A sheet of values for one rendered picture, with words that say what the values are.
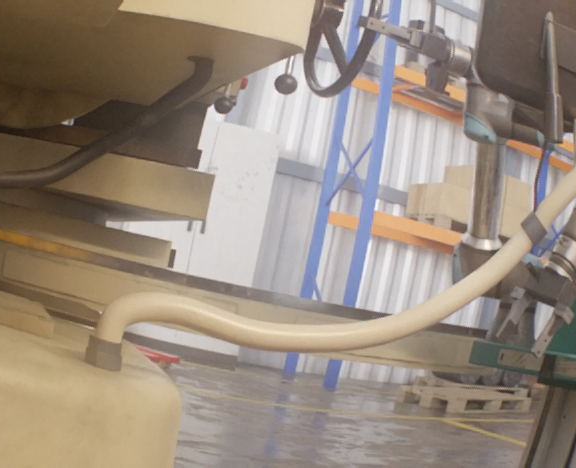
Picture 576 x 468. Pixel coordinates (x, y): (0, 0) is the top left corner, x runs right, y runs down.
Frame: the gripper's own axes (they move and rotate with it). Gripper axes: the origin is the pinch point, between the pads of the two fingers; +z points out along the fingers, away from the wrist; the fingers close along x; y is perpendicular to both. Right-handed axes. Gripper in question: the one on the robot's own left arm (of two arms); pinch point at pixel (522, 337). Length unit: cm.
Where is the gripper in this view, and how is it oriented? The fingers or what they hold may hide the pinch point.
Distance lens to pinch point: 161.3
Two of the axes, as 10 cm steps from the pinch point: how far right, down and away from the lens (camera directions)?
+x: 3.5, 1.6, -9.2
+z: -5.9, 8.1, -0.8
